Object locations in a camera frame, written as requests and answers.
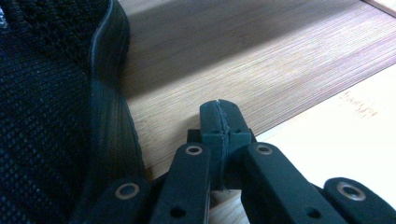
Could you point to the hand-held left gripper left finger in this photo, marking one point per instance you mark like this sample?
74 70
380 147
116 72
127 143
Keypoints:
213 124

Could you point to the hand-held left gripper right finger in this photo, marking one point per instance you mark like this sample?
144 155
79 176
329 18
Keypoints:
238 124

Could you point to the black knit shoe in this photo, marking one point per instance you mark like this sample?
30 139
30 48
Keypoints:
46 109

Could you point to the wooden board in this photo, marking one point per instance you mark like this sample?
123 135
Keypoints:
249 56

